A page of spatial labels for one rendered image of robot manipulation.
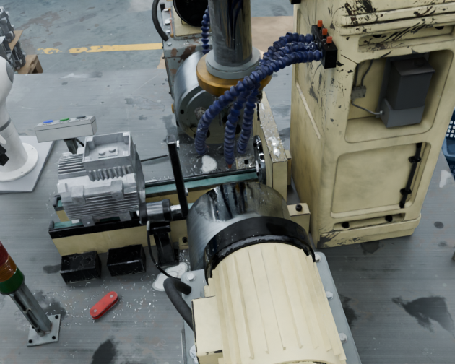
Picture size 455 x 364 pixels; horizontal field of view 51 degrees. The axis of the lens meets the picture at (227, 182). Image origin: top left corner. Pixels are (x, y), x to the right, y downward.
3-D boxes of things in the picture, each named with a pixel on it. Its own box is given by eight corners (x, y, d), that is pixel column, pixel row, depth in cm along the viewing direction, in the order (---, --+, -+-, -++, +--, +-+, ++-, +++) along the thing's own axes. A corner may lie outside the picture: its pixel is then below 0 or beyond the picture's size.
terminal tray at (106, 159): (136, 149, 133) (130, 130, 128) (135, 176, 125) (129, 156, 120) (92, 156, 132) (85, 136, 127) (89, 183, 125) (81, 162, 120)
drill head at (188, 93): (243, 84, 179) (239, 22, 162) (260, 146, 154) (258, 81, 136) (176, 92, 178) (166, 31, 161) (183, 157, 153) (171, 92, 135)
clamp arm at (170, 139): (191, 207, 127) (177, 133, 108) (192, 216, 124) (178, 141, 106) (178, 209, 126) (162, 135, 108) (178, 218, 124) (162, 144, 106)
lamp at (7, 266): (18, 258, 109) (11, 246, 105) (14, 280, 104) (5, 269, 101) (-8, 262, 108) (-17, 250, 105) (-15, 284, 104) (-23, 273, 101)
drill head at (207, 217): (279, 216, 133) (280, 149, 115) (318, 357, 104) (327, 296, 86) (190, 229, 132) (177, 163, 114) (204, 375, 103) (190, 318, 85)
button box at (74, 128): (98, 130, 151) (94, 113, 150) (94, 135, 145) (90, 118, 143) (43, 138, 151) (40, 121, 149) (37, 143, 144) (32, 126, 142)
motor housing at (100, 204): (146, 178, 146) (133, 130, 133) (146, 225, 133) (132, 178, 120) (81, 188, 146) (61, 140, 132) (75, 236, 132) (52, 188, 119)
